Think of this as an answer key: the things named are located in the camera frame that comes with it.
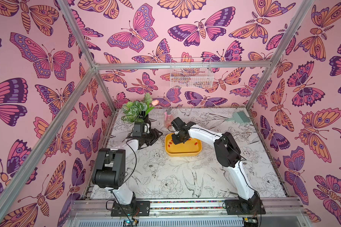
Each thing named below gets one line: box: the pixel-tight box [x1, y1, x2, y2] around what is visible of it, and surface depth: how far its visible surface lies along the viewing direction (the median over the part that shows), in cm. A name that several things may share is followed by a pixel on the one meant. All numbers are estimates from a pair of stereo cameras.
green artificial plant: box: [121, 93, 160, 124], surface depth 87 cm
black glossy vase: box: [139, 110, 152, 126], surface depth 97 cm
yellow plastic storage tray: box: [164, 132, 203, 157], surface depth 97 cm
